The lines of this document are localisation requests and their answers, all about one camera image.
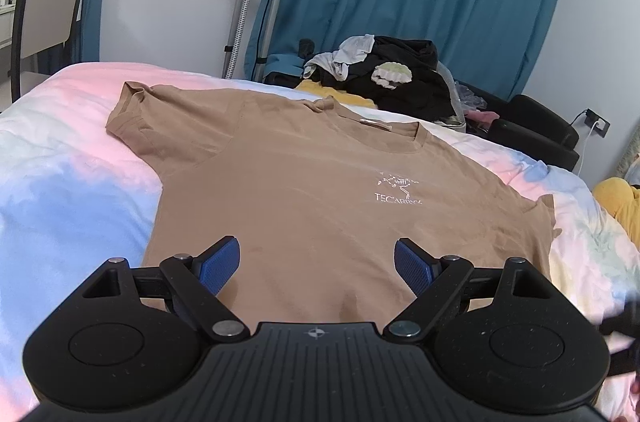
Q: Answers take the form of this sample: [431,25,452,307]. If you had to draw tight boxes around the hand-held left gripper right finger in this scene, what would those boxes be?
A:
[382,238,561,343]

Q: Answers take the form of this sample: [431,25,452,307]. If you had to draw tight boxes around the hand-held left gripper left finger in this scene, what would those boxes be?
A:
[77,236,251,343]

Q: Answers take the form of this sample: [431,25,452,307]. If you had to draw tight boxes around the tan t-shirt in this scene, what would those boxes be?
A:
[105,81,558,328]

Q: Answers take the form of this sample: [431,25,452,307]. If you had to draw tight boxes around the pile of clothes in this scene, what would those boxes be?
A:
[320,35,468,125]

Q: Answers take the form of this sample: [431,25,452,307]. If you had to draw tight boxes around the yellow plush pillow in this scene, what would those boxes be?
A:
[592,176,640,248]

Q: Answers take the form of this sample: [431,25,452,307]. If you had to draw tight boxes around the pink cloth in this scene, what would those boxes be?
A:
[465,109,501,128]

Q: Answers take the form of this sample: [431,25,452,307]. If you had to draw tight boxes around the grey patterned pillow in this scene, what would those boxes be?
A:
[622,137,640,183]

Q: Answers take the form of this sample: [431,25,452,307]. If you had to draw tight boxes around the pastel tie-dye blanket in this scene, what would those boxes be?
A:
[0,62,640,422]

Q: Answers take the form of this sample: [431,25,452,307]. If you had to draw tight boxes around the clear plastic bag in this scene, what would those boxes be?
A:
[452,80,488,110]

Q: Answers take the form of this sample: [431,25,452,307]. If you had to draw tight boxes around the black armchair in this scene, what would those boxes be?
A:
[450,80,581,173]

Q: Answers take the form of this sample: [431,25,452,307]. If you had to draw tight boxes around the yellow cloth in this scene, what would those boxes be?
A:
[295,80,376,108]

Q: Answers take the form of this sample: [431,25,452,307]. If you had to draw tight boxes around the blue bag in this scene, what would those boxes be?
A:
[262,52,308,86]

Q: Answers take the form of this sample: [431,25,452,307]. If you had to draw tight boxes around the grey white garment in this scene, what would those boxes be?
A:
[302,34,376,82]

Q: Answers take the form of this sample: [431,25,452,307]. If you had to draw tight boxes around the garment steamer stand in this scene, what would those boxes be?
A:
[222,0,318,80]

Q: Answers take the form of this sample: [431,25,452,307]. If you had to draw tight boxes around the beige chair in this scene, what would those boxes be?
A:
[10,0,88,103]

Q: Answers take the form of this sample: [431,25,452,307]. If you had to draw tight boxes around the white dresser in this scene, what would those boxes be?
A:
[0,0,16,48]

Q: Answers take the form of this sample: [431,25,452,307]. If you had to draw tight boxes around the white charger cable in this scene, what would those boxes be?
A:
[575,122,599,175]

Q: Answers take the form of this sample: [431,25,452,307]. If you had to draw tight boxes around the black wall socket with charger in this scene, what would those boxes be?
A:
[585,108,612,138]

